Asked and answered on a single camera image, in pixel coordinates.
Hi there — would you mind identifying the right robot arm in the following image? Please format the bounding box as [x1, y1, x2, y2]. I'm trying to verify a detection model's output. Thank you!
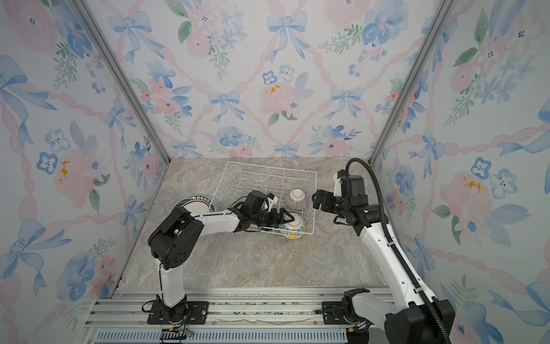
[312, 171, 455, 343]

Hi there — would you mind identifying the corner aluminium post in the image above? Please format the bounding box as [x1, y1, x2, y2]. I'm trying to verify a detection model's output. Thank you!
[369, 0, 455, 166]
[68, 1, 170, 164]

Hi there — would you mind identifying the right corner aluminium post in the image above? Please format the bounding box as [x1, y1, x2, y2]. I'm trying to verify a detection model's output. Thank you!
[369, 0, 455, 166]

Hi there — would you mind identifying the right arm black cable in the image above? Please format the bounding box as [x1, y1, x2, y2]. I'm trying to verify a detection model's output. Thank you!
[344, 158, 452, 344]

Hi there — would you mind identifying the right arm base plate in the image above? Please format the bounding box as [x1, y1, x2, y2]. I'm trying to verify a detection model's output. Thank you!
[315, 301, 373, 327]

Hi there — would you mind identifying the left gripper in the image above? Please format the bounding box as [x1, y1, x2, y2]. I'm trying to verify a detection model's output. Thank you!
[251, 207, 295, 232]

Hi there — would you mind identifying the striped grey bowl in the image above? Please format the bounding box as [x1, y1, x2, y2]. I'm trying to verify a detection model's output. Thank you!
[286, 189, 308, 211]

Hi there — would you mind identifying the white wire dish rack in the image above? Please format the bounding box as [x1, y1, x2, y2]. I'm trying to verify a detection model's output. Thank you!
[211, 162, 317, 239]

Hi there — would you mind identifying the plain white plate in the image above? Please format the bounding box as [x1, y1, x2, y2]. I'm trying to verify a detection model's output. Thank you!
[174, 195, 216, 214]

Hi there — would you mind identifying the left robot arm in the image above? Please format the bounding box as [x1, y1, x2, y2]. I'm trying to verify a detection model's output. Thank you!
[148, 190, 296, 325]

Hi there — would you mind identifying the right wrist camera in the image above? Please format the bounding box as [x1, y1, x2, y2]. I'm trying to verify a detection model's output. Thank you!
[333, 170, 345, 197]

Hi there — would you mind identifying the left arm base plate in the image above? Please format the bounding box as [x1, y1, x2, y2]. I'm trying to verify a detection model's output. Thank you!
[147, 300, 210, 325]

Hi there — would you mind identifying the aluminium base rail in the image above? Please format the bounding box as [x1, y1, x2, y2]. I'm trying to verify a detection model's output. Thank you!
[79, 287, 452, 344]

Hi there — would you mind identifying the yellow blue floral bowl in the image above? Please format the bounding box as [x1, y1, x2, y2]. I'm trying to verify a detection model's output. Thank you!
[279, 214, 307, 240]

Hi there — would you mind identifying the left corner aluminium post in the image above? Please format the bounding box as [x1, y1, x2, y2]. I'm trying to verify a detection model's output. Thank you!
[68, 1, 170, 164]

